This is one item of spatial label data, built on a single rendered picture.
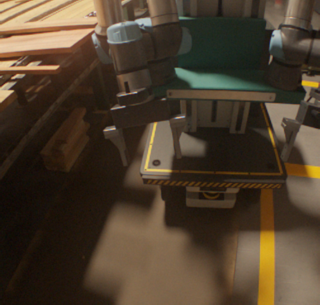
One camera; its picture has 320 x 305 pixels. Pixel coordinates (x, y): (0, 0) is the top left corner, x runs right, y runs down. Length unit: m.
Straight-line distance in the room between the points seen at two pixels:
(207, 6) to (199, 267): 1.16
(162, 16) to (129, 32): 0.15
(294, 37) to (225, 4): 0.41
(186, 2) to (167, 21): 0.34
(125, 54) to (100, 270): 1.04
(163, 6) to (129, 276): 1.12
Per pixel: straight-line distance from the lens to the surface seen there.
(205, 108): 1.23
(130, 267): 1.24
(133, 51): 0.51
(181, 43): 0.64
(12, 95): 0.82
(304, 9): 0.69
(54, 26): 1.51
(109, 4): 0.76
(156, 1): 0.64
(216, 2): 1.01
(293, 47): 0.68
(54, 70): 0.88
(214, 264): 1.23
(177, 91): 0.88
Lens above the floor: 1.18
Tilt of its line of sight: 45 degrees down
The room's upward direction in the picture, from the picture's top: 7 degrees counter-clockwise
